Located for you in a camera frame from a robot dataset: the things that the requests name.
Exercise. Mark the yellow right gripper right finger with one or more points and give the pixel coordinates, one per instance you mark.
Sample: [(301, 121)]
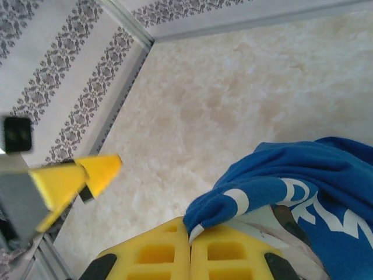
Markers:
[(230, 256)]

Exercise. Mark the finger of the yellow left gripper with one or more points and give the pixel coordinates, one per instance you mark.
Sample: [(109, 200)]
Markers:
[(58, 186), (102, 172)]

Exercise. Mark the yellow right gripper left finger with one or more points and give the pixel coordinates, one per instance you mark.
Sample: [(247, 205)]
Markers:
[(157, 256)]

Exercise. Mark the blue t-shirt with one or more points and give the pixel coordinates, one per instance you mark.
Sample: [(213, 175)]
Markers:
[(262, 175)]

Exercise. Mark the aluminium frame post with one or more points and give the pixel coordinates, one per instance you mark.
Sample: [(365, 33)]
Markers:
[(128, 17)]

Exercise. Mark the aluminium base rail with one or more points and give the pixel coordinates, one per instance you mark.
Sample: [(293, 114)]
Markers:
[(262, 21)]

